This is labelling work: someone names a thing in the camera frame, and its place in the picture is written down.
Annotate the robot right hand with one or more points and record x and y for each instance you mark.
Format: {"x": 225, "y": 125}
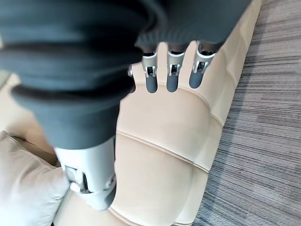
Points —
{"x": 70, "y": 70}

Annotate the beige leather sofa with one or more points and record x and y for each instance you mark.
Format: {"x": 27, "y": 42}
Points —
{"x": 164, "y": 153}

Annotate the light beige cushion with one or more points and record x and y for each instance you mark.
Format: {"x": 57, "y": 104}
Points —
{"x": 26, "y": 179}

